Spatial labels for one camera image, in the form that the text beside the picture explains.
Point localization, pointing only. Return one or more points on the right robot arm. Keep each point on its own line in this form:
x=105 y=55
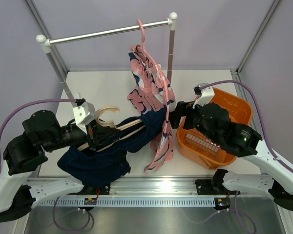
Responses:
x=242 y=141

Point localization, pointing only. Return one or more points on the beige wooden hanger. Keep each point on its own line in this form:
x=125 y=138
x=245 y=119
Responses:
x=111 y=124

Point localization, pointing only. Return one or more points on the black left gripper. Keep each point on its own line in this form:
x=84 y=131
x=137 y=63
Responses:
x=98 y=133

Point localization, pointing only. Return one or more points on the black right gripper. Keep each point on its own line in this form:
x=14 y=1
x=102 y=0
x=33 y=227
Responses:
x=183 y=109

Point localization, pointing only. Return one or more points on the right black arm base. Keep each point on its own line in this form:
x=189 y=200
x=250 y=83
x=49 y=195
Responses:
x=205 y=187

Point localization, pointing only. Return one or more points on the white clothes rack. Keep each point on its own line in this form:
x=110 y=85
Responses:
x=47 y=45

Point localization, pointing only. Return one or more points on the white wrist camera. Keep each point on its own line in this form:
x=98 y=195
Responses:
x=84 y=114
x=204 y=94

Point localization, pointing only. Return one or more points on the navy blue shorts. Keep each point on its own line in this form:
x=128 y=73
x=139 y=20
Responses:
x=97 y=169

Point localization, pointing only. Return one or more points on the orange plastic basket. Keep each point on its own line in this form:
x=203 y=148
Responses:
x=194 y=146

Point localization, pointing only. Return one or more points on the pink plastic hanger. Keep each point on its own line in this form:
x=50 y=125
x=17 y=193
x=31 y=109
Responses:
x=155 y=81

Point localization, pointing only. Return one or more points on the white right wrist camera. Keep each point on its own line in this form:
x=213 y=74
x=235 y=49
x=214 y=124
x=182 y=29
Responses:
x=204 y=94

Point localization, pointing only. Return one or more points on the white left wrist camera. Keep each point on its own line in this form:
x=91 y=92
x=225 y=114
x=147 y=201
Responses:
x=84 y=114

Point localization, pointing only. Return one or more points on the pink shark print shorts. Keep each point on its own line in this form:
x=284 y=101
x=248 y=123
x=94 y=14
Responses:
x=145 y=103

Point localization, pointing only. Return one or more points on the aluminium rail with cable duct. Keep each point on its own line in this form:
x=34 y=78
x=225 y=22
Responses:
x=128 y=192

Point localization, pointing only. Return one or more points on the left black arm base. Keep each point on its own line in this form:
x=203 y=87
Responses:
x=100 y=191

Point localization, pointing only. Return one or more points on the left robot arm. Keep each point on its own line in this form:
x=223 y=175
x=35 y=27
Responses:
x=23 y=154

